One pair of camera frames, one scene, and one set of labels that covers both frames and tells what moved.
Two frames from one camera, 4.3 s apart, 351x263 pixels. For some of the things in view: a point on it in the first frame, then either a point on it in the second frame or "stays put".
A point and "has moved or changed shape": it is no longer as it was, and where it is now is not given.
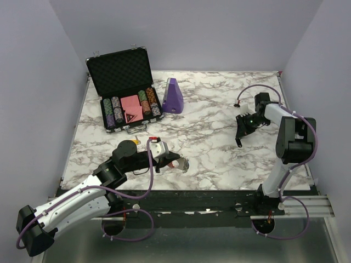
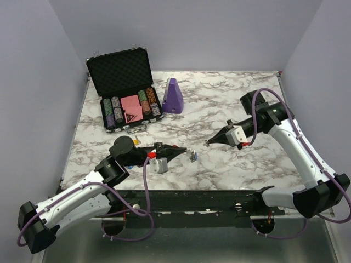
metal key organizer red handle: [182, 163] to [192, 157]
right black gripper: [242, 130] to [220, 137]
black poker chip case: [123, 81] stays put
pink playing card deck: [131, 105] stays put
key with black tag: [239, 143] has moved or changed shape
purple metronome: [173, 99] stays put
